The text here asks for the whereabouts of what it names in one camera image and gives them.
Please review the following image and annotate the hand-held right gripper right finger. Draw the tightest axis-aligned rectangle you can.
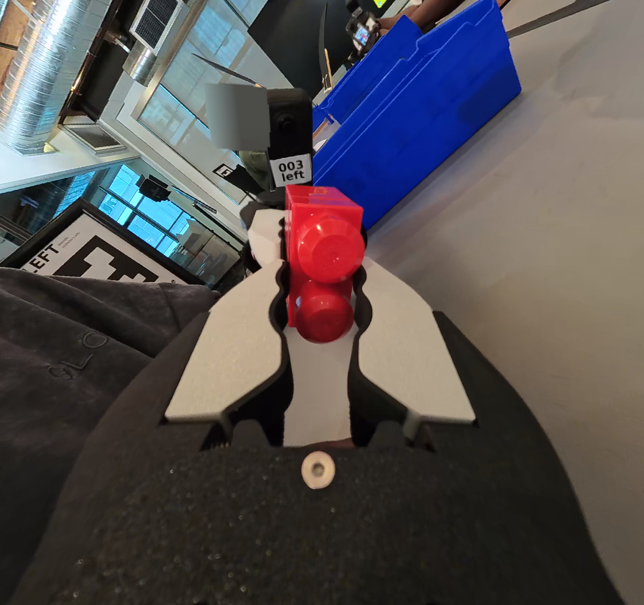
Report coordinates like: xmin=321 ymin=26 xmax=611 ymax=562
xmin=347 ymin=258 xmax=478 ymax=449

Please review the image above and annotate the black studio light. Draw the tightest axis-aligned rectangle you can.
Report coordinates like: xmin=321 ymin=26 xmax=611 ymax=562
xmin=135 ymin=174 xmax=218 ymax=214

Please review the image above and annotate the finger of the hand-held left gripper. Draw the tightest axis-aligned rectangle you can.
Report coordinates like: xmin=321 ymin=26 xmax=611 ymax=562
xmin=248 ymin=210 xmax=287 ymax=270

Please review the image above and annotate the person's dark sweatshirt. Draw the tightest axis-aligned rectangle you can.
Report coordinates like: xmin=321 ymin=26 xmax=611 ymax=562
xmin=0 ymin=267 xmax=222 ymax=605

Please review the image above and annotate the black screen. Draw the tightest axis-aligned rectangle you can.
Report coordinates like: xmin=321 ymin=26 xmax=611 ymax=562
xmin=247 ymin=0 xmax=411 ymax=98

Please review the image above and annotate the blue plastic bin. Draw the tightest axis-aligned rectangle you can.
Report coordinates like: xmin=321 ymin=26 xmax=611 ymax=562
xmin=312 ymin=0 xmax=522 ymax=231
xmin=312 ymin=13 xmax=424 ymax=125

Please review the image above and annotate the wide silver air duct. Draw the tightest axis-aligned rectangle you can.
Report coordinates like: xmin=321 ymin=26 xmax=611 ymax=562
xmin=0 ymin=0 xmax=104 ymax=156

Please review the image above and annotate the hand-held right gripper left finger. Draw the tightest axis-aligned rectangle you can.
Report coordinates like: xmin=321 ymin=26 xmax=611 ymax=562
xmin=163 ymin=258 xmax=294 ymax=442

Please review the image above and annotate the grey desk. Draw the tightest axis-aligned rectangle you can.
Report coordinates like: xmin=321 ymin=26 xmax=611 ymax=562
xmin=282 ymin=0 xmax=644 ymax=605

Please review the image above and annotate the red double toy block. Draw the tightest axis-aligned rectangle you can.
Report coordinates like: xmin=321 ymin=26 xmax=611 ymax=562
xmin=284 ymin=185 xmax=366 ymax=345

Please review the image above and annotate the black white marker board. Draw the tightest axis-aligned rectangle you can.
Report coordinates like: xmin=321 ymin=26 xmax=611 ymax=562
xmin=17 ymin=200 xmax=242 ymax=289

